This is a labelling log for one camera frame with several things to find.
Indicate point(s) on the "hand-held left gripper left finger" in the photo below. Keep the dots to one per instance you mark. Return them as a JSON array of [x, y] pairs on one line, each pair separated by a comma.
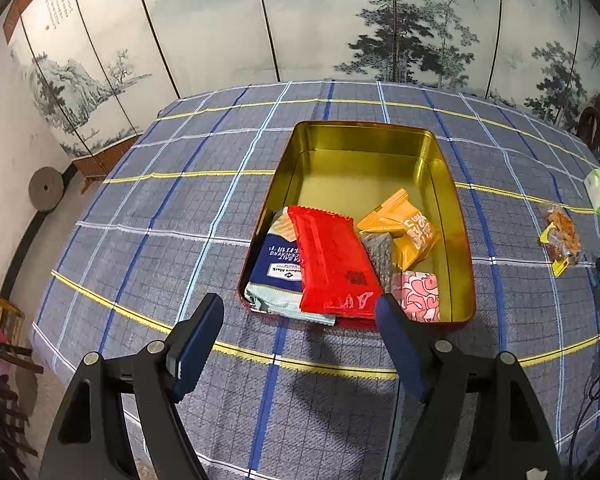
[[197, 345]]

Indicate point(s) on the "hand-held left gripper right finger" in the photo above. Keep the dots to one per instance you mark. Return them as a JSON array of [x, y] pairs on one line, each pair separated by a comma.
[[400, 345]]

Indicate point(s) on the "pink patterned snack packet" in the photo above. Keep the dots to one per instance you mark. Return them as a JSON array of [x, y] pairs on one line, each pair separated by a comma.
[[420, 296]]

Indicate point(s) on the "dark seaweed snack packet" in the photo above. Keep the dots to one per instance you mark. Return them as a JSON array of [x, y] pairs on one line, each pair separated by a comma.
[[380, 257]]

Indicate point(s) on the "red snack packet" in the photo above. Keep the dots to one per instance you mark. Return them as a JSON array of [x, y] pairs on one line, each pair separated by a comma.
[[335, 265]]

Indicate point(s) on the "blue and white cracker packet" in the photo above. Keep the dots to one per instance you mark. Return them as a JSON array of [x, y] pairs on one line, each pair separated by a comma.
[[275, 275]]

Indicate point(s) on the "red tin box gold inside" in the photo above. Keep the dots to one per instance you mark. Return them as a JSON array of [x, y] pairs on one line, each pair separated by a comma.
[[370, 170]]

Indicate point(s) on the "clear yellow fried snack packet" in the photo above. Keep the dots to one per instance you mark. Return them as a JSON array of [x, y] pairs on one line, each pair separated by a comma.
[[562, 235]]

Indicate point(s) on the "grey plaid tablecloth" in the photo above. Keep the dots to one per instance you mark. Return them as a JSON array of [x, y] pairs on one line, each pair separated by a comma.
[[145, 260]]

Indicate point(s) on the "orange snack packet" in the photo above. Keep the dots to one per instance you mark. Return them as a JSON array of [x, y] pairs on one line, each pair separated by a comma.
[[405, 230]]

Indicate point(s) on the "dark wooden rack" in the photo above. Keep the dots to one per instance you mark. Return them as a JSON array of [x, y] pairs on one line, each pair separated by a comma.
[[7, 360]]

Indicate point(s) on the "round stone disc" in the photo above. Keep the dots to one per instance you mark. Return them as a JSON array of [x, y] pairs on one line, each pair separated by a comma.
[[45, 188]]

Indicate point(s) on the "painted landscape folding screen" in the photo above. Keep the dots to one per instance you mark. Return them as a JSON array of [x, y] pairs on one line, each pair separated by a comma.
[[280, 20]]

